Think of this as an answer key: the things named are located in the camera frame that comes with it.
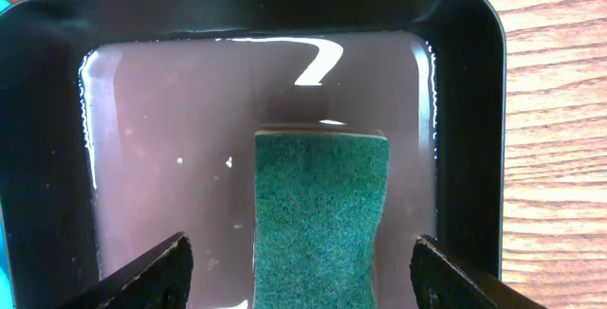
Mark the black water basin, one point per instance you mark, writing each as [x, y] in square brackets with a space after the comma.
[126, 121]

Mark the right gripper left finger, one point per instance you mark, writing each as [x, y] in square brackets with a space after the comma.
[158, 279]

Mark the teal plastic tray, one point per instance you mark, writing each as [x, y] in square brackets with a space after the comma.
[6, 295]

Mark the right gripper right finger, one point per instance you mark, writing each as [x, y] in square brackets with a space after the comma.
[441, 280]

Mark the green scrub sponge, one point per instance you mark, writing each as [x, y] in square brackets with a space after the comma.
[318, 201]

